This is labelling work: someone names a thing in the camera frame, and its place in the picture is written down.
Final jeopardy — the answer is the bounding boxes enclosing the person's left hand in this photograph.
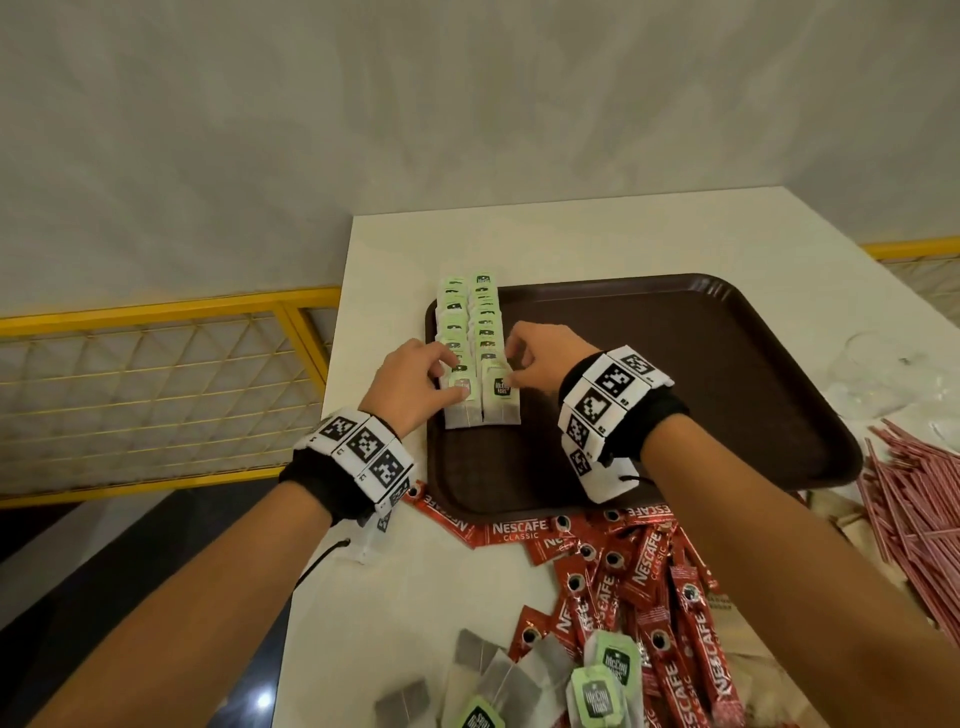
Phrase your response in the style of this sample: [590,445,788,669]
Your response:
[358,338,472,440]

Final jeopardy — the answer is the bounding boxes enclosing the person's right hand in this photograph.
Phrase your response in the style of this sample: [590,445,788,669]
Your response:
[503,320,601,397]

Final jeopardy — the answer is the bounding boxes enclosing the green tag tea bag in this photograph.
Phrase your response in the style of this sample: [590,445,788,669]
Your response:
[479,371,524,427]
[442,374,484,430]

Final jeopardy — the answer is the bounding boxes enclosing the neat rows of tea bags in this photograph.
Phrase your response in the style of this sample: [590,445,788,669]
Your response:
[434,271,524,430]

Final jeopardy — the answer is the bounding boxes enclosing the brown plastic tray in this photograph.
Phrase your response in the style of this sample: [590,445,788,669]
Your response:
[425,273,864,526]

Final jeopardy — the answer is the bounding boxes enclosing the pile of red Nescafe sachets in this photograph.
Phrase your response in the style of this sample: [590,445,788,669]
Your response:
[401,479,751,728]

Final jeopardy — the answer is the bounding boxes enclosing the pile of tea bags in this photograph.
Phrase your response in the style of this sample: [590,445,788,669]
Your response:
[373,628,646,728]

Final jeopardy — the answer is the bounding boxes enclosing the clear glass cups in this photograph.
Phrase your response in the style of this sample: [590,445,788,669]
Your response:
[824,329,960,451]

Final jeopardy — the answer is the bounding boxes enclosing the pile of brown sugar packets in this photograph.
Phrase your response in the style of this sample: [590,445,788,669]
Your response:
[704,487,909,728]

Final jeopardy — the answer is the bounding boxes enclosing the pile of pink stirrer sticks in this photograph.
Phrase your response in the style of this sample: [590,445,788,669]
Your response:
[857,418,960,650]

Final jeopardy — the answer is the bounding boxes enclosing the person's right forearm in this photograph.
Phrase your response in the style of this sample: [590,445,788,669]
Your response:
[641,414,960,728]

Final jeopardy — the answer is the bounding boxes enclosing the person's left forearm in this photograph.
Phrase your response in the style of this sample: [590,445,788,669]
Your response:
[29,479,334,728]

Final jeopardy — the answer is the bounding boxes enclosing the right wristband with marker tiles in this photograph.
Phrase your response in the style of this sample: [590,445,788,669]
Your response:
[557,344,691,466]

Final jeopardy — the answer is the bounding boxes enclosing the wristband with marker tiles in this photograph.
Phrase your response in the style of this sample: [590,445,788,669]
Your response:
[557,344,691,466]
[278,408,416,526]

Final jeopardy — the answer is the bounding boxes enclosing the left wristband with marker tiles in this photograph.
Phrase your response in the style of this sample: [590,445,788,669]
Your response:
[278,408,416,526]

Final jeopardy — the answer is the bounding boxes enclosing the marker cube on right wrist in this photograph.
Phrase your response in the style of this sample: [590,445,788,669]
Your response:
[560,434,643,505]

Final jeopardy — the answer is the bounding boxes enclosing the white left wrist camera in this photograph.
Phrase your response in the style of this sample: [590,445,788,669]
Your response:
[356,509,399,565]

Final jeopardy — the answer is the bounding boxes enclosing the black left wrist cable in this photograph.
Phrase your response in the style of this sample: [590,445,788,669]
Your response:
[290,538,352,594]

